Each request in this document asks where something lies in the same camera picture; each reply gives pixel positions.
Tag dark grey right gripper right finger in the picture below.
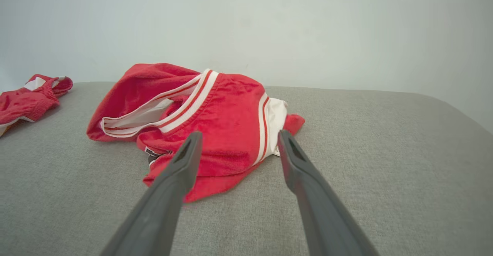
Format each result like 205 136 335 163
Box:
278 130 380 256

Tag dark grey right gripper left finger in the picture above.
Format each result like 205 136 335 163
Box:
100 131 203 256

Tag red white-trimmed basketball jersey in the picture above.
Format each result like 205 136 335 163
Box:
86 63 306 203

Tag red white-striped basketball shorts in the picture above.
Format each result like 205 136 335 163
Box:
0 74 74 137

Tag grey fabric sofa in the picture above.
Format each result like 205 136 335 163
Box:
0 82 493 256

